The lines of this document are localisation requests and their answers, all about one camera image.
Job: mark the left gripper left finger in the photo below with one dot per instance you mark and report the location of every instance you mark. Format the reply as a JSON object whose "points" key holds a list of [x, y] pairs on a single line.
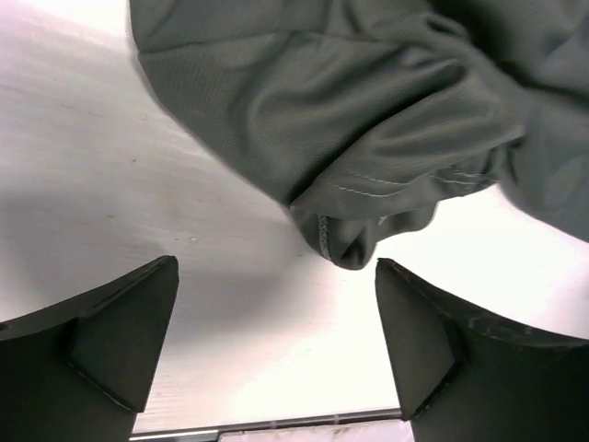
{"points": [[82, 369]]}

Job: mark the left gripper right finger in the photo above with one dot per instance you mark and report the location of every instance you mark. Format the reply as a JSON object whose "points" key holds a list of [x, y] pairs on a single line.
{"points": [[465, 374]]}

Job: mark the dark grey t shirt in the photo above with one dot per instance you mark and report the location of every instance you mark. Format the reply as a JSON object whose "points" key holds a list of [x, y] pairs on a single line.
{"points": [[359, 117]]}

